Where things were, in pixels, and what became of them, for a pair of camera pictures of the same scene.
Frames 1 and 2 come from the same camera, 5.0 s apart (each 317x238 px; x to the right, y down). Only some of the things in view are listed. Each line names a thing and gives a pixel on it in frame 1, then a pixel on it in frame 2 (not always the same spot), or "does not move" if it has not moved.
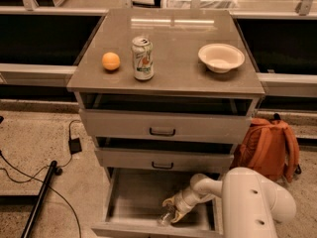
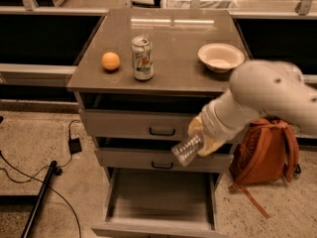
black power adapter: [74, 146] does not move
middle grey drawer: [165, 154] does not move
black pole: [40, 199] does not move
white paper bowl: [221, 58] does not move
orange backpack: [269, 149] does not move
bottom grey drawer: [134, 197] does not move
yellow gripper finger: [169, 199] -> [195, 128]
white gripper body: [180, 203] -> [211, 121]
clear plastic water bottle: [165, 215] -> [185, 151]
